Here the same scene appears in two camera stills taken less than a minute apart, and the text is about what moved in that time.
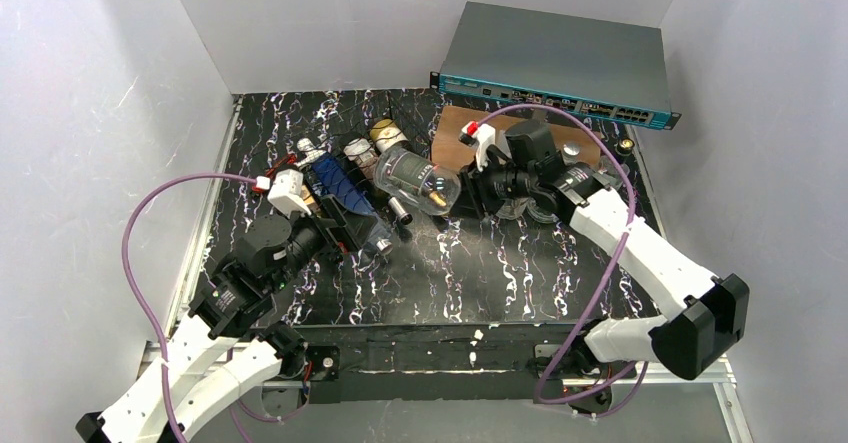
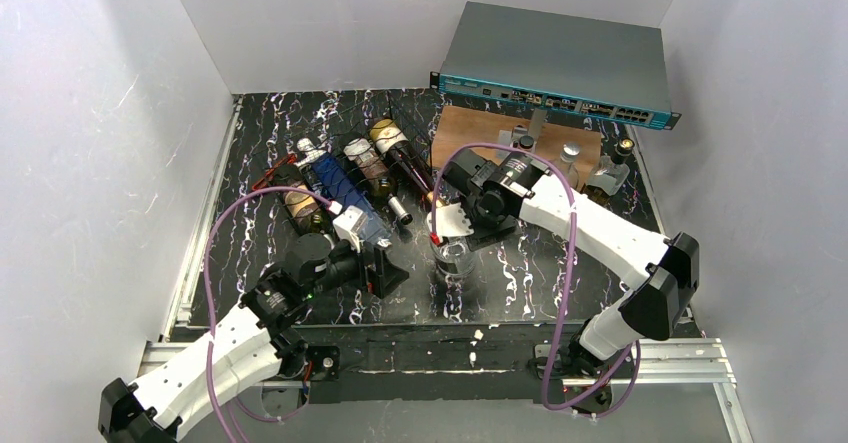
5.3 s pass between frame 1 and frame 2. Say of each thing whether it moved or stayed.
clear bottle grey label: moved
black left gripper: moved
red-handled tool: stayed
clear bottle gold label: stayed
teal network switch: stayed
